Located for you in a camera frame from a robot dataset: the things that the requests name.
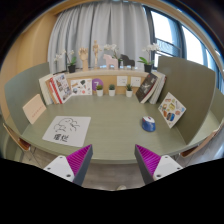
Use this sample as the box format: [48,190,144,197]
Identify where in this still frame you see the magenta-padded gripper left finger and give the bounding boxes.
[43,143,94,187]

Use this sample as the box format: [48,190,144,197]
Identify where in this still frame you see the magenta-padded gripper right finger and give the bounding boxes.
[134,143,184,185]

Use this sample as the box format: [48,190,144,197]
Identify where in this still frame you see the blue and white computer mouse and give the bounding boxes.
[141,115,157,133]

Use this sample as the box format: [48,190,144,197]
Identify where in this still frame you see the white mouse pad with drawing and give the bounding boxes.
[42,115,92,148]

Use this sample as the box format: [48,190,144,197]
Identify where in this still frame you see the white sheet with colourful stickers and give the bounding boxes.
[157,91,187,129]

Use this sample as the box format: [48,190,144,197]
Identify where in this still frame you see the beige card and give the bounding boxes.
[22,93,47,125]

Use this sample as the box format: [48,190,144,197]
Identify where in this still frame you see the small plant in white pot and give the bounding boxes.
[125,83,134,98]
[108,83,117,97]
[95,84,104,98]

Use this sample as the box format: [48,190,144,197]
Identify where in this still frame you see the dark book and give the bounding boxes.
[135,72,159,103]

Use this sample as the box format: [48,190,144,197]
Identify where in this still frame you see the white card with small pictures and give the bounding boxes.
[70,78,93,97]

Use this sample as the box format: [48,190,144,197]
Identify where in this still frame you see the red and white magazine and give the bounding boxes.
[49,72,73,105]

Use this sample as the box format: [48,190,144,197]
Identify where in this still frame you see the white books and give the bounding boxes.
[38,73,54,106]

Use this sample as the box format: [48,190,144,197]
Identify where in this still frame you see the purple round sign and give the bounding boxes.
[91,78,105,92]

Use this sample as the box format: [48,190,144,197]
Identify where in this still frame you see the green partition panel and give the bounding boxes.
[3,62,51,135]
[209,88,224,124]
[156,55,217,146]

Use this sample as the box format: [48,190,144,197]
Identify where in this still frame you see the light wooden desk ledge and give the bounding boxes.
[64,68,149,96]

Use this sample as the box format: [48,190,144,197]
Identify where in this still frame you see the white orchid in black pot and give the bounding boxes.
[54,49,78,74]
[137,43,161,73]
[103,43,121,61]

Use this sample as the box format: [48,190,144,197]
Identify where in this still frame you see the dark horse figure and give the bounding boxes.
[119,53,136,69]

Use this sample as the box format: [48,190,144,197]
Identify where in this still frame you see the pink horse figure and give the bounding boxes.
[102,53,119,70]

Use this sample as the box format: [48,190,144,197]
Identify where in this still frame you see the wooden hand model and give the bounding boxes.
[78,47,90,72]

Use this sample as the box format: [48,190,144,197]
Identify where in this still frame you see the wooden mannequin figure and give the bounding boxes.
[91,40,103,70]

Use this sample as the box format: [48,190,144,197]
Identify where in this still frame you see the dark-framed window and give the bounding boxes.
[143,4,224,94]

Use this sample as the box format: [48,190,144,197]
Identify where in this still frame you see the white wall socket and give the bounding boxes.
[130,76,142,88]
[116,75,129,87]

